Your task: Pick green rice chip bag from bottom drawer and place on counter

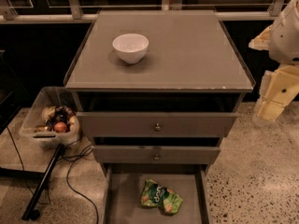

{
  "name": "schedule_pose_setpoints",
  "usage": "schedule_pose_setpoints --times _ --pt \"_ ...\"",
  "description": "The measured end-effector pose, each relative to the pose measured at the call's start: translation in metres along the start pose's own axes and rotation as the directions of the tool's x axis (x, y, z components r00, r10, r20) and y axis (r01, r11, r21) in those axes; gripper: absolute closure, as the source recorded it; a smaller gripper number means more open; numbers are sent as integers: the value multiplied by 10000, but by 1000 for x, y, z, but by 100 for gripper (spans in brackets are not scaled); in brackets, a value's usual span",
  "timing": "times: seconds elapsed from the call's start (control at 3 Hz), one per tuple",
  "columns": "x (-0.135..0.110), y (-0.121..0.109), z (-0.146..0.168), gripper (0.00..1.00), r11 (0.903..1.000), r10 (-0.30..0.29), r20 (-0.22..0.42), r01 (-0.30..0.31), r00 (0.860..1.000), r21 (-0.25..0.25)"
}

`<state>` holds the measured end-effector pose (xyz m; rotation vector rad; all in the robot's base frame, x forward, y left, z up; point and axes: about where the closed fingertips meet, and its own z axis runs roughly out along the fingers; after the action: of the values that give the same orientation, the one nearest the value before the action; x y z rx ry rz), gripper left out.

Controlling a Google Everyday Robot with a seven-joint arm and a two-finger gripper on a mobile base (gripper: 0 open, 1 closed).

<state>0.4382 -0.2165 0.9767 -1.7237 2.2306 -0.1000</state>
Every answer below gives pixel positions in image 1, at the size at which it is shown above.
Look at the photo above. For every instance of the grey middle drawer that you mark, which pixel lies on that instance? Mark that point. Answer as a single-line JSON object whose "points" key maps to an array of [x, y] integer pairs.
{"points": [[144, 154]]}

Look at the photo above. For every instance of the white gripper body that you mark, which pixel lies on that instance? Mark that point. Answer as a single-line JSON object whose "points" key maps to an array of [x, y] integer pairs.
{"points": [[286, 41]]}

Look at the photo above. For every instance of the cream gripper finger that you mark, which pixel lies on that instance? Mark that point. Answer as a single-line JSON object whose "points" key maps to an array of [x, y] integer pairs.
{"points": [[261, 41], [265, 112]]}

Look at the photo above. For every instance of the grey drawer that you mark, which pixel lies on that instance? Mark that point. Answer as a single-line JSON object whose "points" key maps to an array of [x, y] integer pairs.
{"points": [[141, 124], [122, 198], [144, 154]]}

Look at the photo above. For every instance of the brass top drawer knob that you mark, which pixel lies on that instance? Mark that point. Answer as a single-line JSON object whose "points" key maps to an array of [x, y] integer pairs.
{"points": [[157, 127]]}

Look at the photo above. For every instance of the clear plastic storage bin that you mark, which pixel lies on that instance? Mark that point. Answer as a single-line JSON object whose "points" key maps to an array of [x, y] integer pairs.
{"points": [[52, 105]]}

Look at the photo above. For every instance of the green rice chip bag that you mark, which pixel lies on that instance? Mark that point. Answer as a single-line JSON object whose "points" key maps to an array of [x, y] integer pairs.
{"points": [[155, 195]]}

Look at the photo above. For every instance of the red apple in bin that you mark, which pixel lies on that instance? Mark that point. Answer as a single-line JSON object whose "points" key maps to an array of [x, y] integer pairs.
{"points": [[60, 127]]}

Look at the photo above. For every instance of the metal window railing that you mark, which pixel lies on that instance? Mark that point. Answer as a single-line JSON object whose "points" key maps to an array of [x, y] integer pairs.
{"points": [[74, 3]]}

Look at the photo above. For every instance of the brass middle drawer knob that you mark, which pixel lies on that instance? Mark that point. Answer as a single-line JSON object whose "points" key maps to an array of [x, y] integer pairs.
{"points": [[156, 157]]}

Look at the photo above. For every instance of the grey drawer cabinet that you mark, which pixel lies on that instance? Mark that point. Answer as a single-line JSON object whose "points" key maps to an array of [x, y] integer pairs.
{"points": [[190, 66]]}

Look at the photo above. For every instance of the white ceramic bowl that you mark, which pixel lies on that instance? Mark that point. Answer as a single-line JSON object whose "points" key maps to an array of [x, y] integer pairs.
{"points": [[131, 48]]}

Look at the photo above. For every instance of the brass drawer knob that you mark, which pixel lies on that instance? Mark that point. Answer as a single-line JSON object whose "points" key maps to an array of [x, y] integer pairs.
{"points": [[156, 157], [157, 127]]}

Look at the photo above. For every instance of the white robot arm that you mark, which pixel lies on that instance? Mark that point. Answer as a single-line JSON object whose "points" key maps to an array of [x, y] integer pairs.
{"points": [[284, 39]]}

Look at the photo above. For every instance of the grey top drawer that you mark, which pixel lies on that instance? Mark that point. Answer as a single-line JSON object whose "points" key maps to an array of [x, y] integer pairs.
{"points": [[141, 124]]}

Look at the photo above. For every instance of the grey bottom drawer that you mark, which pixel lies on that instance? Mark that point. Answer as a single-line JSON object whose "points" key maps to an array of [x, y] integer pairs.
{"points": [[122, 198]]}

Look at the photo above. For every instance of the black metal stand leg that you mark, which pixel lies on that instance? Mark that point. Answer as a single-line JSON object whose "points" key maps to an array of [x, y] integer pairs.
{"points": [[30, 211]]}

